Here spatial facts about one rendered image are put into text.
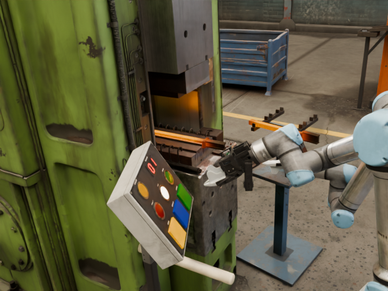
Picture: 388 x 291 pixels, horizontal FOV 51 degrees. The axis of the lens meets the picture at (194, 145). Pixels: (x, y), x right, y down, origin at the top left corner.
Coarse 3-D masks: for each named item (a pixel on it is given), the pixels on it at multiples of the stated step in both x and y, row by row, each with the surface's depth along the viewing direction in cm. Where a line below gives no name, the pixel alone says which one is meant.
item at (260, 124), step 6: (252, 120) 219; (258, 126) 216; (264, 126) 213; (270, 126) 210; (276, 126) 209; (300, 132) 200; (306, 132) 198; (306, 138) 199; (312, 138) 196; (318, 138) 195
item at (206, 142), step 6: (156, 132) 196; (162, 132) 195; (168, 132) 195; (180, 138) 189; (186, 138) 188; (192, 138) 187; (198, 138) 187; (204, 144) 183; (210, 144) 183; (216, 144) 181; (222, 144) 179; (222, 150) 180
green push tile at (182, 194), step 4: (180, 184) 145; (180, 188) 143; (184, 188) 146; (180, 192) 141; (184, 192) 144; (180, 196) 139; (184, 196) 142; (188, 196) 145; (184, 200) 141; (188, 200) 144; (184, 204) 140; (188, 204) 142; (188, 208) 141
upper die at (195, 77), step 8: (200, 64) 169; (208, 64) 175; (152, 72) 168; (184, 72) 160; (192, 72) 165; (200, 72) 170; (208, 72) 177; (152, 80) 169; (160, 80) 167; (168, 80) 165; (176, 80) 163; (184, 80) 161; (192, 80) 166; (200, 80) 172; (208, 80) 178; (152, 88) 171; (160, 88) 169; (168, 88) 167; (176, 88) 165; (184, 88) 163; (192, 88) 167
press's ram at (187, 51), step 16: (144, 0) 149; (160, 0) 146; (176, 0) 146; (192, 0) 155; (208, 0) 166; (144, 16) 152; (160, 16) 149; (176, 16) 148; (192, 16) 157; (208, 16) 168; (144, 32) 155; (160, 32) 152; (176, 32) 149; (192, 32) 159; (208, 32) 170; (160, 48) 155; (176, 48) 151; (192, 48) 161; (208, 48) 173; (160, 64) 158; (176, 64) 154; (192, 64) 163
